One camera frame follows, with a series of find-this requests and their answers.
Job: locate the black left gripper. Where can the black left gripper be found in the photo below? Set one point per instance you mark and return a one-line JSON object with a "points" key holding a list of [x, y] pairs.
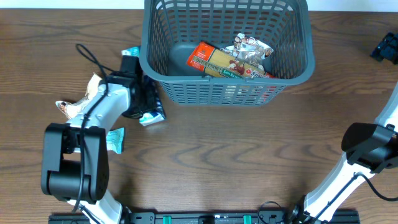
{"points": [[152, 99]]}

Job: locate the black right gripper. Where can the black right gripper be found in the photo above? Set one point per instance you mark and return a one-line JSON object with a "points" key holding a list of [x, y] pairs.
{"points": [[385, 48]]}

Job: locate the Kleenex tissue multipack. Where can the Kleenex tissue multipack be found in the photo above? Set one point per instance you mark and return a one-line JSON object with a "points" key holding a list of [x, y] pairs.
{"points": [[157, 114]]}

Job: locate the teal snack bar wrapper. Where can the teal snack bar wrapper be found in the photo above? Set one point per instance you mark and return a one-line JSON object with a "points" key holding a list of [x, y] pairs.
{"points": [[115, 140]]}

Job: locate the orange San Remo pasta pack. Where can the orange San Remo pasta pack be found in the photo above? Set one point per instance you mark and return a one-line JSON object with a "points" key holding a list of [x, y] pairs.
{"points": [[219, 64]]}

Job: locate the white brown snack bag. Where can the white brown snack bag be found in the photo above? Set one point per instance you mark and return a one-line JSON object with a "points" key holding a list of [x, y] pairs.
{"points": [[249, 49]]}

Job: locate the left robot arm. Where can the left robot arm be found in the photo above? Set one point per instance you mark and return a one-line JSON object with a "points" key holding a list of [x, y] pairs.
{"points": [[75, 166]]}

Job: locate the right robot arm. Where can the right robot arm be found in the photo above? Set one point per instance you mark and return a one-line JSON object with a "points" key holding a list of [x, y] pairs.
{"points": [[368, 149]]}

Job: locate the grey plastic basket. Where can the grey plastic basket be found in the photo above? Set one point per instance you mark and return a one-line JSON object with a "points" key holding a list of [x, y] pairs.
{"points": [[172, 29]]}

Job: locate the crumpled beige snack bag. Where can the crumpled beige snack bag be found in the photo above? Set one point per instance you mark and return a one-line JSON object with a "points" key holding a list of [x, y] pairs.
{"points": [[70, 110]]}

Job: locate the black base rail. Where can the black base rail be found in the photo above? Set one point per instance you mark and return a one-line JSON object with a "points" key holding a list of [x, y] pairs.
{"points": [[265, 216]]}

